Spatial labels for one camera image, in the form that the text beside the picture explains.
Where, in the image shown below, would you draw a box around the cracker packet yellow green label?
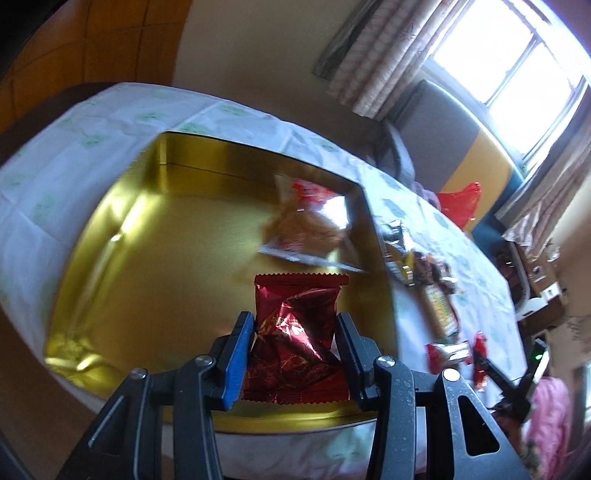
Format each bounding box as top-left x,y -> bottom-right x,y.
422,281 -> 462,344

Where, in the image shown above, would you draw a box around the window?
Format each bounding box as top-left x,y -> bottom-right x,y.
425,0 -> 591,171

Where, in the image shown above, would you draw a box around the grey and yellow chair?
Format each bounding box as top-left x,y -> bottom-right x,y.
379,78 -> 525,241

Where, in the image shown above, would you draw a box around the gold tin box brown sides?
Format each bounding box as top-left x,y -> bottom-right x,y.
44,130 -> 400,435

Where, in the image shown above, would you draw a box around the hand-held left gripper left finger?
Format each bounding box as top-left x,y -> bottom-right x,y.
55,311 -> 256,480

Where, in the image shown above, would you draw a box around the brown snack packet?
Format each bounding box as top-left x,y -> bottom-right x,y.
416,251 -> 458,292

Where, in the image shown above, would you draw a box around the clear pastry packet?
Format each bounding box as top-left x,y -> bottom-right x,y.
259,173 -> 370,273

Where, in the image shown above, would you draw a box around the red foil snack packet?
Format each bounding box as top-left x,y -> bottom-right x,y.
241,272 -> 352,404

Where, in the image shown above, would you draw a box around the yellow snack packet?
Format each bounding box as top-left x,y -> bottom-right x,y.
385,249 -> 416,284

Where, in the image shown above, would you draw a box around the striped beige curtain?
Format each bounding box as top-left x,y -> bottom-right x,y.
494,134 -> 591,259
314,0 -> 458,121

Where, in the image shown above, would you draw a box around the white curved frame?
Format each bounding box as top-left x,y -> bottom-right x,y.
502,240 -> 533,315

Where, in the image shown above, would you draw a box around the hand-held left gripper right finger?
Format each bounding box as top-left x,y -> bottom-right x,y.
336,312 -> 532,480

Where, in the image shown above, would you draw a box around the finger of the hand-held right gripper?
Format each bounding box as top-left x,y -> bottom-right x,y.
473,350 -> 525,409

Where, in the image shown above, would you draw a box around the white tablecloth green print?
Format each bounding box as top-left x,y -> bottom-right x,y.
0,82 -> 529,480

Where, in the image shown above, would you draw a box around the red plastic bag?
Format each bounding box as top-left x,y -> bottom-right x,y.
436,182 -> 483,229

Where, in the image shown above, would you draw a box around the small red clear-window packet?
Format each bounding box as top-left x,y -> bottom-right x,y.
425,340 -> 472,374

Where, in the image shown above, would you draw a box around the small red snack packet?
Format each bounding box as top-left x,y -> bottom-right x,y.
472,331 -> 490,393

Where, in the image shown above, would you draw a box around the person's right forearm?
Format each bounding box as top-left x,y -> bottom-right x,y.
526,376 -> 574,468

